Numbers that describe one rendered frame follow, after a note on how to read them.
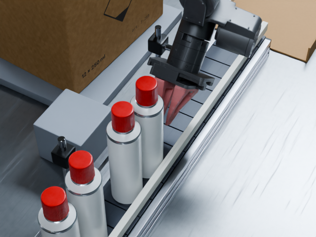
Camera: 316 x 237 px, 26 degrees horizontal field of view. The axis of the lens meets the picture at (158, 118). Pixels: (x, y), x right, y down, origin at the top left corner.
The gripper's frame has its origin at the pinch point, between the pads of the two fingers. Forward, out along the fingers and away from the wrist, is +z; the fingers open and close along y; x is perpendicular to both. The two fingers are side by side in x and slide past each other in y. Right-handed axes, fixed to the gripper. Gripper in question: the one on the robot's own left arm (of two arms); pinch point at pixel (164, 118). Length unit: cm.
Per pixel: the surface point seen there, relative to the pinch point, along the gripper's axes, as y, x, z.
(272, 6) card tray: 0, 44, -24
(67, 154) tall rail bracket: -8.2, -14.4, 8.3
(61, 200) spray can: 1.7, -32.2, 8.4
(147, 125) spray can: 1.9, -11.8, -0.4
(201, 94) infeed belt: 0.4, 13.8, -4.2
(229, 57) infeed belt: 0.6, 22.7, -11.8
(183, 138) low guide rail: 3.9, 1.1, 2.2
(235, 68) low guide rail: 4.2, 16.1, -10.7
